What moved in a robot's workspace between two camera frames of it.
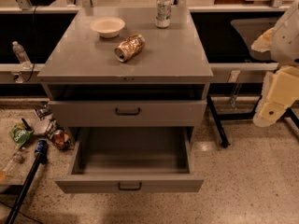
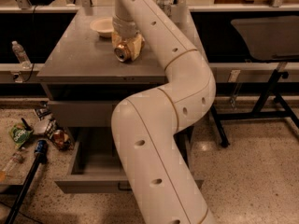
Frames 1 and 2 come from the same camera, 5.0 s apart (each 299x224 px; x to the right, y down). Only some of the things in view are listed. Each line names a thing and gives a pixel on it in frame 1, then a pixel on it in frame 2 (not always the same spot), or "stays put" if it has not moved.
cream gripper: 287,41 → 124,26
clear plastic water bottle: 21,56 stays put
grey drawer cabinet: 126,66 stays put
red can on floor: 60,138 stays put
